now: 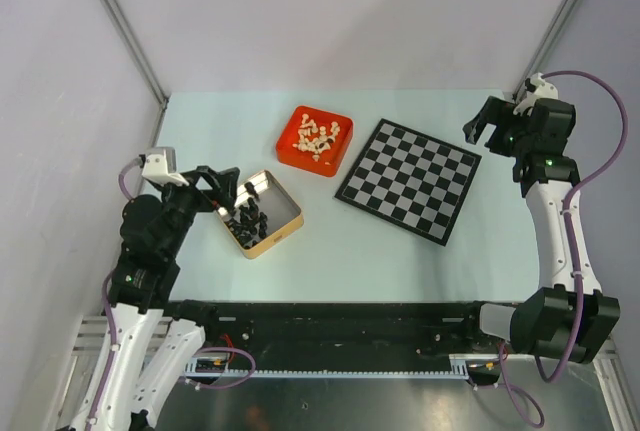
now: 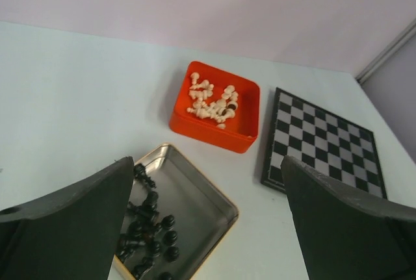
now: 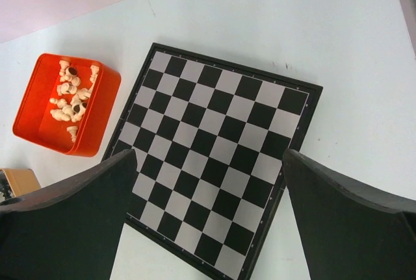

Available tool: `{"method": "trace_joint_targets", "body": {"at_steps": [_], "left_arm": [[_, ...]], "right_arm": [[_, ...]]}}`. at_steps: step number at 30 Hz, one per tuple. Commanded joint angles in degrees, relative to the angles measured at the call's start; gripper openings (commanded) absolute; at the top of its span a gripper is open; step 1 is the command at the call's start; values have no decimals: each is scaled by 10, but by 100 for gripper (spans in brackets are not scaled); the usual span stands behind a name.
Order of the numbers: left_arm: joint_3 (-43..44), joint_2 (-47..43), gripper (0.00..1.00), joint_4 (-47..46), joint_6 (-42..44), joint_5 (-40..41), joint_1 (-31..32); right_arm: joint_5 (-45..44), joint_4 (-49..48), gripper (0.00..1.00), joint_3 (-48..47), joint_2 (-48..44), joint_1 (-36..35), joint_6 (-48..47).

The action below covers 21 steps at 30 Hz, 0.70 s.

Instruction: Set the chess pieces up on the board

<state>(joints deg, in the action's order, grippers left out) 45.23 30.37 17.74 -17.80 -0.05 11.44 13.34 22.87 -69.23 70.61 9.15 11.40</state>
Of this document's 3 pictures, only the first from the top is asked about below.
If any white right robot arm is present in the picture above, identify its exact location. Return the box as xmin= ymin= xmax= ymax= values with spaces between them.
xmin=461 ymin=97 xmax=620 ymax=363

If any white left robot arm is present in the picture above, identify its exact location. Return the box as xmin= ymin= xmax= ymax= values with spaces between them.
xmin=68 ymin=166 xmax=240 ymax=430

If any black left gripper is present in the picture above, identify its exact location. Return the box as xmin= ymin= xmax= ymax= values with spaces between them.
xmin=155 ymin=163 xmax=239 ymax=256

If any gold metal tin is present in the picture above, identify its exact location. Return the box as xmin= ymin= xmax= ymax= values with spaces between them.
xmin=216 ymin=170 xmax=304 ymax=260

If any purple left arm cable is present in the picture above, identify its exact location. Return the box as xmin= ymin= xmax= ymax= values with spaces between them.
xmin=102 ymin=158 xmax=256 ymax=431

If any pile of black chess pieces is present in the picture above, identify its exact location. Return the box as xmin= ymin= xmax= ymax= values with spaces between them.
xmin=224 ymin=181 xmax=268 ymax=250

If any black and white chessboard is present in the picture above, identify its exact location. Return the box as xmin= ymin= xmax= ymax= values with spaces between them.
xmin=335 ymin=119 xmax=481 ymax=246

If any red plastic tray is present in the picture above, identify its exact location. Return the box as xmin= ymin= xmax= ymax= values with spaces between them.
xmin=275 ymin=106 xmax=354 ymax=177

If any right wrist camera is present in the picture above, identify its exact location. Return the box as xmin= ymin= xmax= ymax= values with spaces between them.
xmin=513 ymin=73 xmax=558 ymax=116

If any pile of white chess pieces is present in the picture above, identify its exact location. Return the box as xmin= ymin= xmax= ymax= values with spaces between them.
xmin=292 ymin=113 xmax=341 ymax=161

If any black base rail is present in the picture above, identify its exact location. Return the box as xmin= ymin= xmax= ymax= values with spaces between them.
xmin=165 ymin=300 xmax=501 ymax=355

